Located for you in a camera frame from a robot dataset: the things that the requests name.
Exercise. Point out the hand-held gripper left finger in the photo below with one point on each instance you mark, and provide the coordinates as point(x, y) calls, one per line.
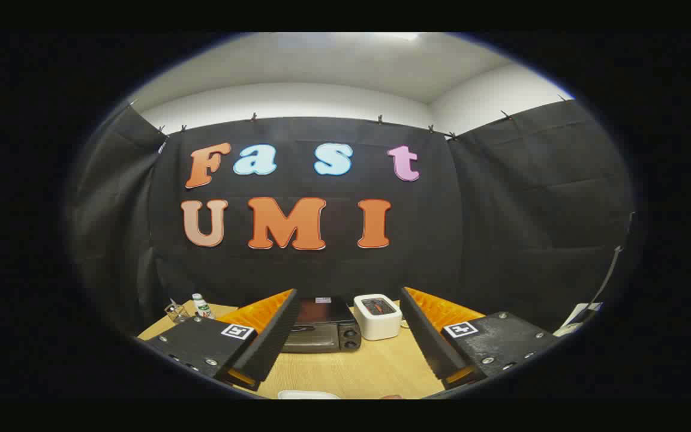
point(273, 342)

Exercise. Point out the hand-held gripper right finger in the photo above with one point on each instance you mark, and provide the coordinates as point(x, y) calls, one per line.
point(426, 336)

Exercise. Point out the black toaster oven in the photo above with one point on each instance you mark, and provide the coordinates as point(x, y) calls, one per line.
point(321, 336)

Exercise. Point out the white pop-up toaster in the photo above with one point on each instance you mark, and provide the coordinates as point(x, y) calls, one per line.
point(375, 327)

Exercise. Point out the white plate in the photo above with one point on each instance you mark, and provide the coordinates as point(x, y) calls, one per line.
point(308, 395)

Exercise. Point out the white bottle green label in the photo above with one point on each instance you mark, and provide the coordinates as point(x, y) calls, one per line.
point(203, 309)

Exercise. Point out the thin grey stand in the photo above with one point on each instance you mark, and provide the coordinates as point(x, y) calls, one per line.
point(573, 318)

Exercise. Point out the row of small cloth clips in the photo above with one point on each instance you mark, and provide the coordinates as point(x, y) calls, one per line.
point(254, 116)

